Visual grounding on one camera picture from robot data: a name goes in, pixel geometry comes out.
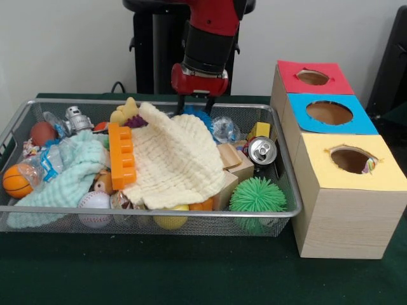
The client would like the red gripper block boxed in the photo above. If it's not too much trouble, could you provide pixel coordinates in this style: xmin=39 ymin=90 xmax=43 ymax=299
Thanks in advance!
xmin=170 ymin=62 xmax=230 ymax=117

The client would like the blue spiky ball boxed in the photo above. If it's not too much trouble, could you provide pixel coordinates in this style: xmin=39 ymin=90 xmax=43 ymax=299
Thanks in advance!
xmin=183 ymin=105 xmax=213 ymax=133

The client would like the cream waffle cloth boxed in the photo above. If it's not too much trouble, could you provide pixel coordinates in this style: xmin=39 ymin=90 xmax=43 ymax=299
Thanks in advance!
xmin=122 ymin=101 xmax=226 ymax=210

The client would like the orange plastic compartment tray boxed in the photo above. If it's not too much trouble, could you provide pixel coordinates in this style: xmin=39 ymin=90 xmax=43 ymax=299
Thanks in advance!
xmin=108 ymin=123 xmax=138 ymax=191

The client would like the silver toy robot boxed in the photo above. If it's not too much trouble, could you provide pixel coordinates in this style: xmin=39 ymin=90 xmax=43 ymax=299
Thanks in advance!
xmin=62 ymin=105 xmax=95 ymax=133

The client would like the mint green knitted cloth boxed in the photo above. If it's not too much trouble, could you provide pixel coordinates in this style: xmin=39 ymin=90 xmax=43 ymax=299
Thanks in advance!
xmin=6 ymin=130 xmax=111 ymax=229

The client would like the colourful polka dot cloth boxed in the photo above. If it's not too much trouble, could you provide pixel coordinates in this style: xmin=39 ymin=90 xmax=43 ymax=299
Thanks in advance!
xmin=361 ymin=157 xmax=378 ymax=175

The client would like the wooden box with three holes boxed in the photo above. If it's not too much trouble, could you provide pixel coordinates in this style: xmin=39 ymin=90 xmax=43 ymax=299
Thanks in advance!
xmin=270 ymin=60 xmax=407 ymax=260

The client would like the purple spiky ball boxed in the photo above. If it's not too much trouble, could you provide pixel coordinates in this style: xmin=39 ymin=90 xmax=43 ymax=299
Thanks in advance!
xmin=123 ymin=114 xmax=149 ymax=128

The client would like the ridged wooden soap dish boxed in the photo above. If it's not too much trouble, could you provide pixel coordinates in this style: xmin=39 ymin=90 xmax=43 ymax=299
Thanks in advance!
xmin=216 ymin=142 xmax=244 ymax=170

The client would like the silver soda can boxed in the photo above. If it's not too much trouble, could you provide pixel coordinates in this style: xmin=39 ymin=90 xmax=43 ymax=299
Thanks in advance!
xmin=247 ymin=136 xmax=278 ymax=166

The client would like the large green spiky ball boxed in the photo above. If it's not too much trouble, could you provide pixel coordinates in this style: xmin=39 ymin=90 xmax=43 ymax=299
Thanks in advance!
xmin=229 ymin=177 xmax=288 ymax=234

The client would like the white baseball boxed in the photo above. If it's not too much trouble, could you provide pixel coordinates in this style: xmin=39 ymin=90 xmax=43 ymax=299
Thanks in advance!
xmin=77 ymin=191 xmax=114 ymax=229

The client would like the dark green table cloth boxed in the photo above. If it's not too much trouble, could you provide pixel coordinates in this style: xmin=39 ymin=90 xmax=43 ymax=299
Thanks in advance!
xmin=0 ymin=91 xmax=407 ymax=305

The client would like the small orange basketball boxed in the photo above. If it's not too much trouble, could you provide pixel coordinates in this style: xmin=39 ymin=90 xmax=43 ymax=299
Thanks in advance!
xmin=2 ymin=165 xmax=34 ymax=200

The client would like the shallow wire mesh bin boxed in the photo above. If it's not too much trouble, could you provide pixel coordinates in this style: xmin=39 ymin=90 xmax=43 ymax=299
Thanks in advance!
xmin=0 ymin=98 xmax=302 ymax=238

